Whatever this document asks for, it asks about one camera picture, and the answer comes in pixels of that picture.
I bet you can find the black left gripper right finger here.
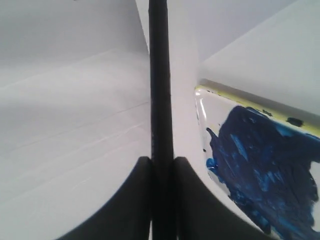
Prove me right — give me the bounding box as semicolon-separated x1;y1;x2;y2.
172;157;271;240

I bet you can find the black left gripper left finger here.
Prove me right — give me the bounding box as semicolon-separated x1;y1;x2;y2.
59;156;153;240

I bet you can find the black paintbrush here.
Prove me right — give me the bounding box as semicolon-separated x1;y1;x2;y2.
148;0;176;240

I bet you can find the white tray with blue paint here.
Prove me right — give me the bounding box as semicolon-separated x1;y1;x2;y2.
194;83;320;240

